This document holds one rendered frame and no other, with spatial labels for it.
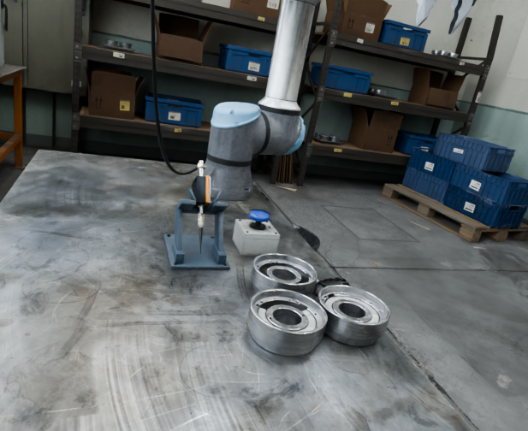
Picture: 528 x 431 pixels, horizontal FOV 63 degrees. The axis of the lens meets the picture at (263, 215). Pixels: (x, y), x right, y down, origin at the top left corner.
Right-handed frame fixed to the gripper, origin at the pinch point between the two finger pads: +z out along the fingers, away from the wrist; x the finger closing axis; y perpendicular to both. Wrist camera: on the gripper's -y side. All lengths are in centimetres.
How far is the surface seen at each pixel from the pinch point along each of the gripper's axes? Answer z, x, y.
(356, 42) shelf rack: 53, -105, 331
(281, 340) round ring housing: 35, 29, -49
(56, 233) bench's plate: 45, 63, -20
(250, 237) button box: 40, 30, -21
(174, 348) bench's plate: 38, 42, -48
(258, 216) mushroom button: 36.9, 28.5, -17.7
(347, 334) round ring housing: 36, 19, -46
